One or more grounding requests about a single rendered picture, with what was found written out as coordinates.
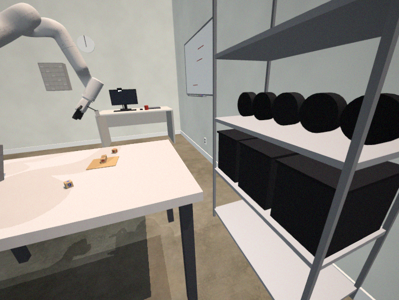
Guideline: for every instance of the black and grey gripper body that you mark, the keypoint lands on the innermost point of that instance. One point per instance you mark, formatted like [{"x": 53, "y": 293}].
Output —
[{"x": 83, "y": 102}]

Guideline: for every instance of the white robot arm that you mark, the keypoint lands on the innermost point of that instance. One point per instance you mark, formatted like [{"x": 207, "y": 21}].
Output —
[{"x": 18, "y": 19}]

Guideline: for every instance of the tan square mat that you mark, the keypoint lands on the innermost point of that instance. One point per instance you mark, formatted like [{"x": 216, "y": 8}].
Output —
[{"x": 95, "y": 164}]

